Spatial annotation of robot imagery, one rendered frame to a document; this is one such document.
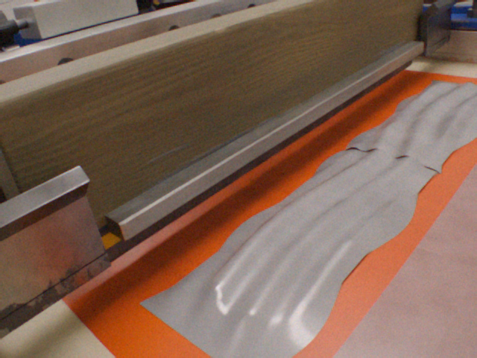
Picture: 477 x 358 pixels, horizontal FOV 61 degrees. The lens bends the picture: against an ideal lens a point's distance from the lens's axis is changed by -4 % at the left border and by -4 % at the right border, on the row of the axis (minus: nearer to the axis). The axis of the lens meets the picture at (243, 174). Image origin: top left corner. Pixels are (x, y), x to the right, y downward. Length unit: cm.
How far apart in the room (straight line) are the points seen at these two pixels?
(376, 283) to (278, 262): 5
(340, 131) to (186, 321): 21
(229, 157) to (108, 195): 7
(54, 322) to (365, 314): 14
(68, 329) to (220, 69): 15
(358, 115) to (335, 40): 8
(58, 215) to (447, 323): 16
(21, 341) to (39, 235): 6
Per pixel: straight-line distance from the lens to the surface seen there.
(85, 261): 19
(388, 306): 19
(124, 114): 20
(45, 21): 49
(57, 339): 21
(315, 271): 20
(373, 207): 24
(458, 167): 30
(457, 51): 53
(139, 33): 48
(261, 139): 24
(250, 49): 25
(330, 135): 34
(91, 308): 22
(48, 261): 18
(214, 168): 22
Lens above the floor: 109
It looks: 29 degrees down
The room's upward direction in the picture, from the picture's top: 8 degrees counter-clockwise
